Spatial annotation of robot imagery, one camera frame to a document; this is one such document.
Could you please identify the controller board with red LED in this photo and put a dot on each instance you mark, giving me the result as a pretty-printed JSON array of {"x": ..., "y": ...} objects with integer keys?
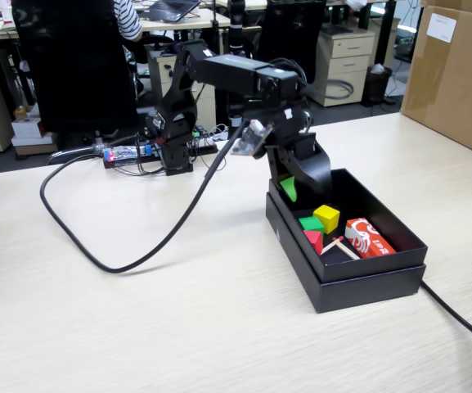
[{"x": 125, "y": 153}]

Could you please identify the black pole with white bands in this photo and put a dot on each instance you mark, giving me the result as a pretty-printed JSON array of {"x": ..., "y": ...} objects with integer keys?
[{"x": 236, "y": 24}]

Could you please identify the black cardboard box lid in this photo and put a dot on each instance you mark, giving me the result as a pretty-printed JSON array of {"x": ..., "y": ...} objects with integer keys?
[{"x": 366, "y": 294}]

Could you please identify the flat white box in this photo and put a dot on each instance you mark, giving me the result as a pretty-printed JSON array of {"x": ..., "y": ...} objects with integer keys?
[{"x": 35, "y": 140}]

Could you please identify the person in striped shirt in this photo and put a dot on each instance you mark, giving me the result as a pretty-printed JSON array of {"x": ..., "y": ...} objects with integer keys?
[{"x": 129, "y": 16}]

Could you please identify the black trash bin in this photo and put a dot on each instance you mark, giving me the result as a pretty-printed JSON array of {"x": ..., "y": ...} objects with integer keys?
[{"x": 376, "y": 86}]

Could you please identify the beige three-drawer cabinet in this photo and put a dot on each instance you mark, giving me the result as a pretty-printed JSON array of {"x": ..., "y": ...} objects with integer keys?
[{"x": 342, "y": 65}]

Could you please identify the wooden matchstick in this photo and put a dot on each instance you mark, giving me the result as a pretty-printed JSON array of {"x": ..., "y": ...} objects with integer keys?
[
  {"x": 331, "y": 245},
  {"x": 347, "y": 249}
]

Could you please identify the black cardboard box tray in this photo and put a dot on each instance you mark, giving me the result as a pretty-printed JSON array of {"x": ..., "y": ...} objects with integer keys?
[{"x": 374, "y": 268}]

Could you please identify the red wooden cube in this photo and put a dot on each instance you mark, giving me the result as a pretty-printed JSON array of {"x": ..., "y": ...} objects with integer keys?
[{"x": 315, "y": 241}]

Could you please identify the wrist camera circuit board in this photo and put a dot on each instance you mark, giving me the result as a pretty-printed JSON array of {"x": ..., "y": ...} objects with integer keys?
[{"x": 252, "y": 141}]

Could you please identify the thin black stand pole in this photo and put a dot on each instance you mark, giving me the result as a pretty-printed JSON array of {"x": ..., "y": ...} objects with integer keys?
[{"x": 216, "y": 32}]

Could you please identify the red and white matchbox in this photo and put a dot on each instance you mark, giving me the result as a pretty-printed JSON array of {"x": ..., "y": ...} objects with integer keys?
[{"x": 368, "y": 239}]

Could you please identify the yellow wooden cube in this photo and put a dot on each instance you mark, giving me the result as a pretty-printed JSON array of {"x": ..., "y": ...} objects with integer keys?
[{"x": 326, "y": 217}]

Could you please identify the black laptop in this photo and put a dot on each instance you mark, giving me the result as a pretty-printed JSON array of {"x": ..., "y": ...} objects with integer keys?
[{"x": 170, "y": 8}]

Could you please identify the large brown cardboard box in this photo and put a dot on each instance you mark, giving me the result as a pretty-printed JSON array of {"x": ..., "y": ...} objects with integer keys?
[{"x": 456, "y": 82}]

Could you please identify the small white carton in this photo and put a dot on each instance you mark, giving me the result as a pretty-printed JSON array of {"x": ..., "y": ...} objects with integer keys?
[{"x": 27, "y": 127}]

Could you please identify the green wooden cube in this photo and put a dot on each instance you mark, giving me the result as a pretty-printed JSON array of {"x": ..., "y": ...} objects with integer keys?
[{"x": 311, "y": 224}]

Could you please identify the black swivel office chair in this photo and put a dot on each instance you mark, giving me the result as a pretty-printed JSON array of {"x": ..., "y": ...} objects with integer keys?
[{"x": 289, "y": 32}]

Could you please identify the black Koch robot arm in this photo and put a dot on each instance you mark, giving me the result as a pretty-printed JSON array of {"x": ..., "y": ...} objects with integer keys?
[{"x": 227, "y": 69}]

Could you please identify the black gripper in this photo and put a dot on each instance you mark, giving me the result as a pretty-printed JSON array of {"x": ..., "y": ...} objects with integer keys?
[{"x": 289, "y": 118}]

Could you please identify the large black office chair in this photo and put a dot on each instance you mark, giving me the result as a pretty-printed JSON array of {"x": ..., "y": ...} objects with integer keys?
[{"x": 76, "y": 61}]

